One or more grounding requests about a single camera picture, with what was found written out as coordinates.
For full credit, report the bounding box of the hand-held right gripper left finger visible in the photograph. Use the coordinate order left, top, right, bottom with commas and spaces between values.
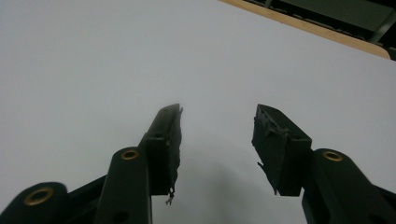
144, 103, 184, 206

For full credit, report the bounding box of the white table cover sheet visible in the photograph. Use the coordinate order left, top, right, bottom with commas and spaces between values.
0, 0, 396, 224

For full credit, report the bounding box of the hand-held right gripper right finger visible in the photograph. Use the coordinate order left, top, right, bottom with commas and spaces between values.
250, 104, 313, 198

